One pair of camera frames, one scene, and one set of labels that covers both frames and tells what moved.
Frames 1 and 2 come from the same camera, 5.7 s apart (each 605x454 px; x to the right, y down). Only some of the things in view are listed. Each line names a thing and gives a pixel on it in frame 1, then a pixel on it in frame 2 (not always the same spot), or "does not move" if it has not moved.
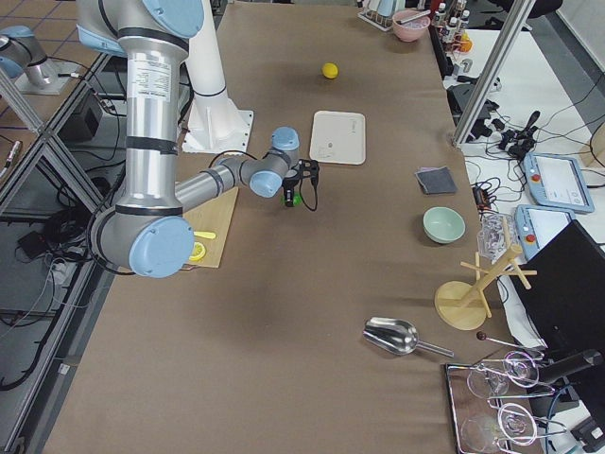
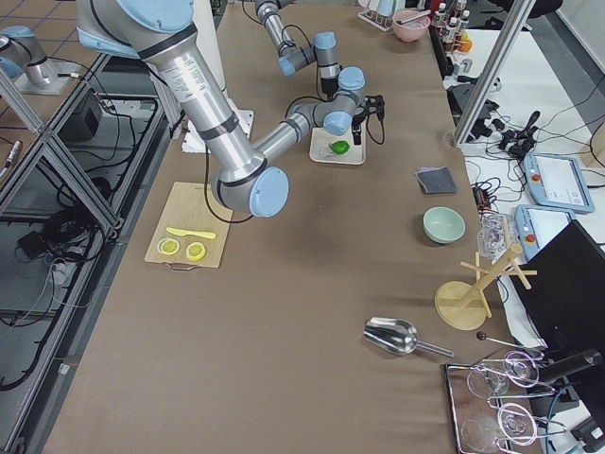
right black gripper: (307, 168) to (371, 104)
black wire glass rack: (484, 427) does not move
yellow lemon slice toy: (198, 252) does not move
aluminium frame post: (518, 17) does not move
